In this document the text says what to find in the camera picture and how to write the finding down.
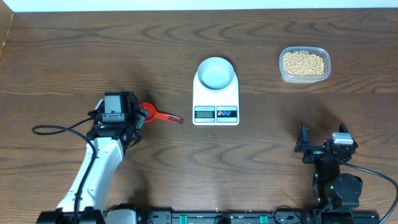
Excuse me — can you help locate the red plastic measuring scoop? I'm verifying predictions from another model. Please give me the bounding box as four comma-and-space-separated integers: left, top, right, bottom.
139, 103, 183, 124

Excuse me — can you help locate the white digital kitchen scale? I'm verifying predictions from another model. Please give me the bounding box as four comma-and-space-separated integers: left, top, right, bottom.
192, 73, 240, 126

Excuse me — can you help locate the clear plastic container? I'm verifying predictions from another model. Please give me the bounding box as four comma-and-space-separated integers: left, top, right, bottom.
279, 47, 331, 84

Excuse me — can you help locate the black right camera cable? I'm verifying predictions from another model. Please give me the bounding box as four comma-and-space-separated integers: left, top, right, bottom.
338, 159, 398, 224

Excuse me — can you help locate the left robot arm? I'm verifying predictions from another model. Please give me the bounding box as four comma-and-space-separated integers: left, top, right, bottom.
32, 91, 149, 223

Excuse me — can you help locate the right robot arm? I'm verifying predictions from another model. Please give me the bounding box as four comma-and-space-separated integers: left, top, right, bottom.
294, 123, 363, 224

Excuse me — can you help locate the black left camera cable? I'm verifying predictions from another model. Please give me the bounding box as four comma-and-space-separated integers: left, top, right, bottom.
31, 116, 98, 224

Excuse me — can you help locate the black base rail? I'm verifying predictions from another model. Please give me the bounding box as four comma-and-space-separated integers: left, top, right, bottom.
102, 203, 381, 224

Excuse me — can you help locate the grey round bowl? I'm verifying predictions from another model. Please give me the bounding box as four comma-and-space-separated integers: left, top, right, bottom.
197, 57, 236, 91

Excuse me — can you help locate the black camera cable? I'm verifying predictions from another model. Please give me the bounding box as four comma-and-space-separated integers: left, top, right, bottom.
31, 116, 98, 224
338, 159, 398, 224

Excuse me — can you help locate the pile of soybeans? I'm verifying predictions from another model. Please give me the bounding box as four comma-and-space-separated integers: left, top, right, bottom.
282, 52, 325, 77

